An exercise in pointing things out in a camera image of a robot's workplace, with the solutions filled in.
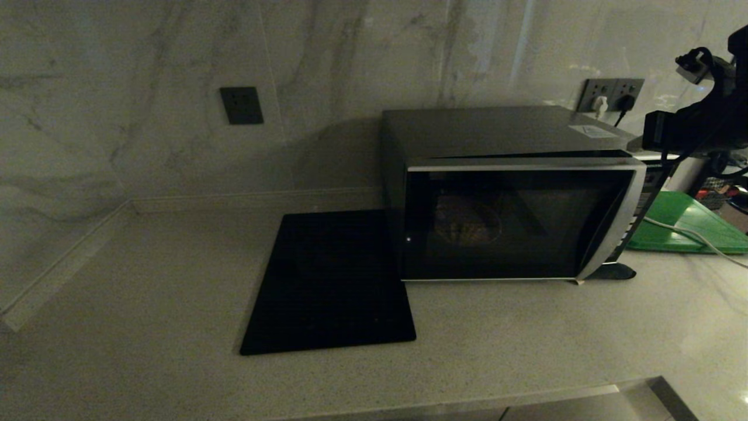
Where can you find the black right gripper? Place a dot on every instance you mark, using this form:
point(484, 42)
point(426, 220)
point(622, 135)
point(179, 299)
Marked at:
point(678, 131)

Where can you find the purple plastic plate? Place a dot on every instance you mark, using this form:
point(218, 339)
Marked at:
point(467, 225)

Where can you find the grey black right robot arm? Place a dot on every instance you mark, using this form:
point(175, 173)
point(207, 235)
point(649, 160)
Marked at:
point(727, 99)

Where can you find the silver black microwave oven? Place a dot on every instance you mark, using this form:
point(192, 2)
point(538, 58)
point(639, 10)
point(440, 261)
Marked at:
point(497, 130)

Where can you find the black power plug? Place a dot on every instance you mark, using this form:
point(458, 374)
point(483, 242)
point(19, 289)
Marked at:
point(626, 103)

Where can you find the white power plug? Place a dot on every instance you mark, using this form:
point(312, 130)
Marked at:
point(599, 106)

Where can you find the green plastic cutting board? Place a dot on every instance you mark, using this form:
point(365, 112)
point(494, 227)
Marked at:
point(689, 225)

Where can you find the black foam pad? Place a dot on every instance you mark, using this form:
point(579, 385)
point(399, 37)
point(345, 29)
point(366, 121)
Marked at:
point(610, 272)

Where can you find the white cabinet front panel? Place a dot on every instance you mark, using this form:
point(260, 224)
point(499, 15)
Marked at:
point(584, 409)

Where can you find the black glass induction cooktop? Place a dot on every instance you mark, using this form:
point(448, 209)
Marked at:
point(327, 286)

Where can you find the dark double wall socket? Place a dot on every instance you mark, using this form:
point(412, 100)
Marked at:
point(612, 88)

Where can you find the dark single wall socket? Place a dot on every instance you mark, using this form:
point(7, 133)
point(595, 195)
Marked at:
point(241, 105)

